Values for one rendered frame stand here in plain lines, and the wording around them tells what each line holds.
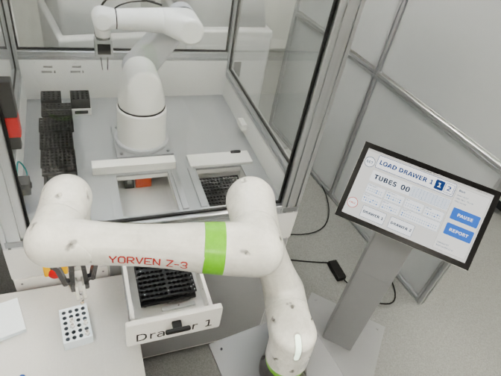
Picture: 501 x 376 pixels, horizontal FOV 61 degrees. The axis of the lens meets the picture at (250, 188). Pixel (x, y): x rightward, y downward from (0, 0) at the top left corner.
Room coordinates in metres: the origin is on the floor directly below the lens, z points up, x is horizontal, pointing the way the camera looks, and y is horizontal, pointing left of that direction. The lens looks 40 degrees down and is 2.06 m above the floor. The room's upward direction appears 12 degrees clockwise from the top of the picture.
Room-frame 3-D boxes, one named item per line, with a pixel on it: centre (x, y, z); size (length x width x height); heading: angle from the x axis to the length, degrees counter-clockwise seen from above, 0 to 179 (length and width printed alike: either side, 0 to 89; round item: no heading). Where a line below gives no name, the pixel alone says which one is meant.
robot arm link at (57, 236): (0.59, 0.25, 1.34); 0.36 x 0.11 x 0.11; 103
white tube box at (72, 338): (0.69, 0.45, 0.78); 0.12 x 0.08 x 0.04; 33
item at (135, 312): (0.90, 0.23, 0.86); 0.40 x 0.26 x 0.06; 27
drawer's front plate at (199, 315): (0.71, 0.14, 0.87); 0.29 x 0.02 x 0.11; 117
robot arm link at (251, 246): (0.65, -0.01, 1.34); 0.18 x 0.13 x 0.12; 103
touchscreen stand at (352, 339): (1.31, -0.63, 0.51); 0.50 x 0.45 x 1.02; 163
